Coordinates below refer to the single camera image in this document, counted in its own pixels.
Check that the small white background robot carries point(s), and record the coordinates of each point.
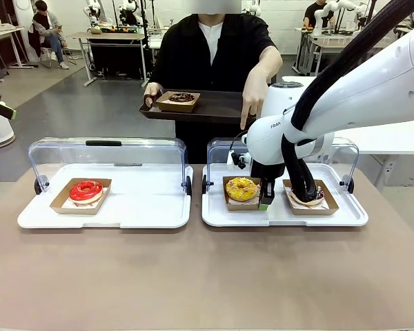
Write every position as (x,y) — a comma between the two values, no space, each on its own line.
(94,13)
(127,13)

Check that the clear plastic dome lid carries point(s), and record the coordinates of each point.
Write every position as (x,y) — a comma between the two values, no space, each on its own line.
(141,151)
(217,151)

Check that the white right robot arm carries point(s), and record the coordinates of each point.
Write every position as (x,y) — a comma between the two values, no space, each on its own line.
(365,86)

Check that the white plastic display tray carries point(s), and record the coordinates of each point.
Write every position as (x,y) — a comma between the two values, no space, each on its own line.
(279,215)
(141,207)

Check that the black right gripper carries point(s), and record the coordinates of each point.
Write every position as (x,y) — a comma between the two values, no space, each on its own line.
(267,170)

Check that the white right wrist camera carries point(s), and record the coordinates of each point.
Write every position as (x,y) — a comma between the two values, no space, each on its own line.
(236,159)

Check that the person's right hand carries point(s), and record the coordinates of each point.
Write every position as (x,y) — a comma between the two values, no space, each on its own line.
(152,93)

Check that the chocolate donut with nuts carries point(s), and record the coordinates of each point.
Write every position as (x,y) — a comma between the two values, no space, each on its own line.
(176,98)

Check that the cardboard box of nut donut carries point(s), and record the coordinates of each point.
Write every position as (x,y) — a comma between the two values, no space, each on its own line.
(177,107)

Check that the large white side table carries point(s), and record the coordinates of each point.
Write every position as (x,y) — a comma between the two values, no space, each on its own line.
(383,138)

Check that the dark brown serving tray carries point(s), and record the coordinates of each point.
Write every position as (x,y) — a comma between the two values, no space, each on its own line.
(221,108)

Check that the wooden top table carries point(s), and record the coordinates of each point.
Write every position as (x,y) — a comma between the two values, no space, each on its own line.
(107,36)

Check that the person in black shirt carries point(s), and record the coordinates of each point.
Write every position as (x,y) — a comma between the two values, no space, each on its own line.
(186,55)

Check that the standing person in black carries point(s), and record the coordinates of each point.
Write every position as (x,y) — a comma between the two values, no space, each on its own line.
(314,13)

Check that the seated person in gray jacket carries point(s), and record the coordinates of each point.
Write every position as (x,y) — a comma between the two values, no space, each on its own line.
(46,27)

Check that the metal frame chair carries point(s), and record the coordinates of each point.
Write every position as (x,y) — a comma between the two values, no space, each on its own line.
(69,55)

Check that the gray background work table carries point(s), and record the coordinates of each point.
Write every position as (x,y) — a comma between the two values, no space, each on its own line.
(331,43)

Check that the white desk with thin legs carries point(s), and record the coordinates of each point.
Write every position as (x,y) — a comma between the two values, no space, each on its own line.
(3,31)

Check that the cardboard box of sprinkle donut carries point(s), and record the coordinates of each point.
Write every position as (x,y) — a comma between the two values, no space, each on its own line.
(317,211)

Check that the paper liner under sprinkle donut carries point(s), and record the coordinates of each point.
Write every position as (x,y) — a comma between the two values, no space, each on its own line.
(322,205)

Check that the paper liner under yellow donut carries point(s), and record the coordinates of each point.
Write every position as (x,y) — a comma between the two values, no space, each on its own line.
(243,202)

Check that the red glazed donut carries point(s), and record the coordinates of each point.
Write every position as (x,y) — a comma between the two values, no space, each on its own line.
(77,193)

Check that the person's left forearm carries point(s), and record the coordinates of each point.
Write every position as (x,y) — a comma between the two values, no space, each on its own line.
(267,65)

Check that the cardboard box of yellow donut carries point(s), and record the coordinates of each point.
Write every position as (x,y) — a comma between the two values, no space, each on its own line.
(241,207)

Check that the yellow sprinkled donut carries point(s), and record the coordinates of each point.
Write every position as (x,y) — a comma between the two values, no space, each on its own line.
(234,193)

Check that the paper liner under red donut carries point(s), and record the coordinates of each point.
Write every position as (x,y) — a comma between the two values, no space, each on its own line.
(89,204)

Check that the chocolate donut with coloured sprinkles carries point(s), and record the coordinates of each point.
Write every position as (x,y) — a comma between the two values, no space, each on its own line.
(319,194)

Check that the cardboard box of red donut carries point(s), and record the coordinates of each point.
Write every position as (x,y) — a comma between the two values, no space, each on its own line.
(60,203)

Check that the person's left hand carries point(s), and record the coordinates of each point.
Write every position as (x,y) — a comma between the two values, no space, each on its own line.
(253,100)

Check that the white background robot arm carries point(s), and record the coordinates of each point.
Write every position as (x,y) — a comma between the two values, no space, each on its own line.
(322,15)

